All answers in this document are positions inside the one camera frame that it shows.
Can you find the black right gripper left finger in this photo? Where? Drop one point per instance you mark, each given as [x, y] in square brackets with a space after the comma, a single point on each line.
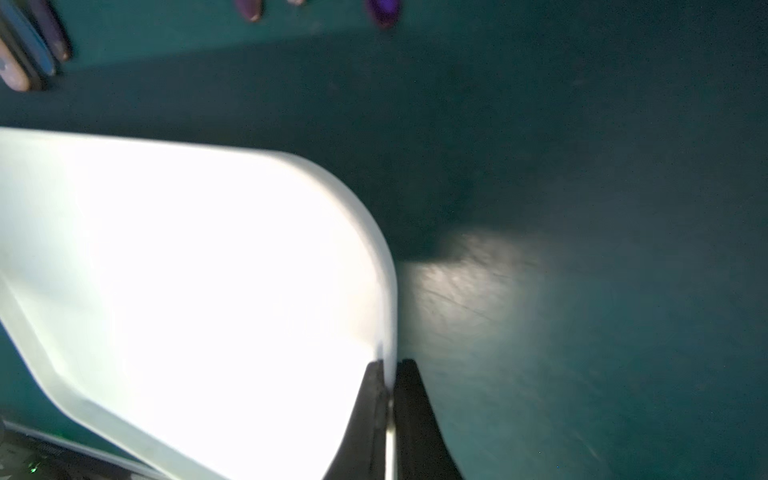
[362, 452]

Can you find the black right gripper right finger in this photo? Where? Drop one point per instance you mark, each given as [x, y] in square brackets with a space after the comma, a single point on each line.
[421, 450]

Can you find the white rectangular tray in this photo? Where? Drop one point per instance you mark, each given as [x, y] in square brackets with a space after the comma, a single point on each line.
[209, 310]

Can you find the pink handled silver spoon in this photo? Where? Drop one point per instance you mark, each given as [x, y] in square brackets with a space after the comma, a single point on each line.
[13, 74]

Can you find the dark purple spoon on table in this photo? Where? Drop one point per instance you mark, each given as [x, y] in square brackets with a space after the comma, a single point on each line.
[51, 29]

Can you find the blue fork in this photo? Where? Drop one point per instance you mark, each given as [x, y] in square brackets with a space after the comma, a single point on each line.
[28, 38]

